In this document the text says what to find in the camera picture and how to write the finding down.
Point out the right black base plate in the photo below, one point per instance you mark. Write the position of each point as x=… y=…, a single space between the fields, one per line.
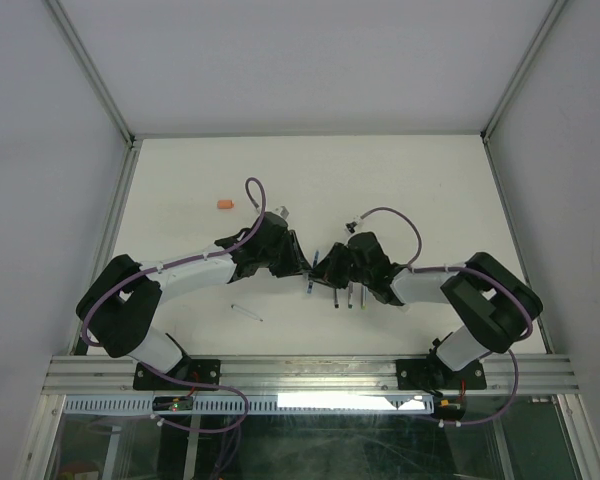
x=415 y=374

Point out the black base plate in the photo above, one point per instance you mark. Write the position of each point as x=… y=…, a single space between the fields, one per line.
x=415 y=374
x=200 y=372

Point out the white blue end pen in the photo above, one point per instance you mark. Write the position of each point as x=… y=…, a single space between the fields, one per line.
x=246 y=312

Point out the aluminium mounting rail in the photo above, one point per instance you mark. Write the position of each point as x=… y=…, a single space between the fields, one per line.
x=528 y=374

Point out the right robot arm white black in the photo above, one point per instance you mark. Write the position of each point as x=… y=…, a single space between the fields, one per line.
x=495 y=307

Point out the white slotted cable duct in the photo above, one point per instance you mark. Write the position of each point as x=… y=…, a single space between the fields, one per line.
x=302 y=403

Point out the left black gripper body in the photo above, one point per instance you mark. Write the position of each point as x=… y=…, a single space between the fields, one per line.
x=284 y=260

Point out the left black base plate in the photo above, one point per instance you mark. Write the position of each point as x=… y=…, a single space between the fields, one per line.
x=200 y=372

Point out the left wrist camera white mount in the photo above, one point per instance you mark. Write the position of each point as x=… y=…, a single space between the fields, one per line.
x=282 y=212

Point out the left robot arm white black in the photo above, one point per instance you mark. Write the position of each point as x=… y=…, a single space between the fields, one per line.
x=119 y=307

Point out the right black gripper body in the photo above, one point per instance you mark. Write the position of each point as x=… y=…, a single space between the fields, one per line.
x=360 y=275

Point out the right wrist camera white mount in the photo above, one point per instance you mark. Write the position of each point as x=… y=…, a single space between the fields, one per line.
x=355 y=225

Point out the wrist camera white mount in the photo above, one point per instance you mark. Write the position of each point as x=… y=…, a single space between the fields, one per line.
x=282 y=212
x=355 y=225

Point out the orange pen cap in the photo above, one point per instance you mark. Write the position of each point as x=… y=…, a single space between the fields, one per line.
x=225 y=204

